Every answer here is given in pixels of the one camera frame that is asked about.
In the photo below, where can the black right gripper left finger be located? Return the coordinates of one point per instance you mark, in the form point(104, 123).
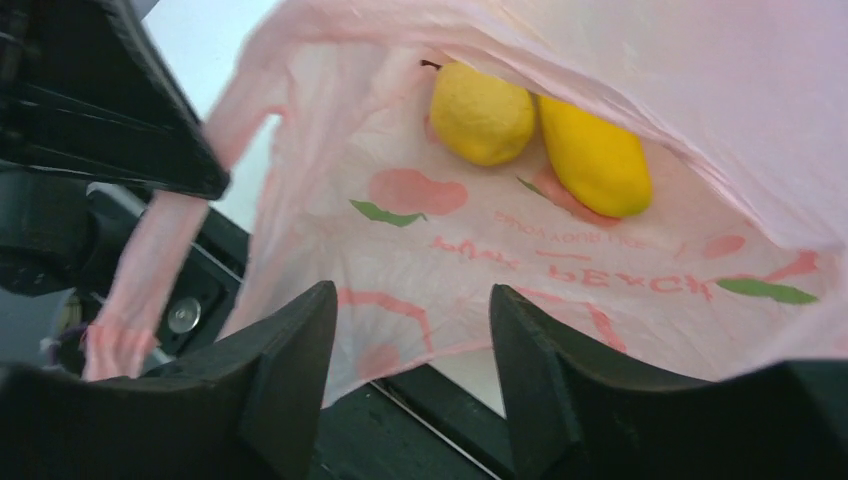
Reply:
point(245, 407)

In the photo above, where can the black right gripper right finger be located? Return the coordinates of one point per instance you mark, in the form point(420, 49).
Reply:
point(578, 409)

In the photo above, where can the pink plastic bag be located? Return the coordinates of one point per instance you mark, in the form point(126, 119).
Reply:
point(320, 108)

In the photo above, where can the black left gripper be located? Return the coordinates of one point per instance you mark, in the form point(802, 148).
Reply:
point(84, 93)

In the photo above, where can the yellow fake pear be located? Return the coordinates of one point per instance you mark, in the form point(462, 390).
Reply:
point(482, 119)

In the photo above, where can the yellow fake mango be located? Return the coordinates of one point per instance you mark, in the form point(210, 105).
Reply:
point(602, 166)

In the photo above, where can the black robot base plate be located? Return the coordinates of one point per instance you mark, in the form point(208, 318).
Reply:
point(415, 425)

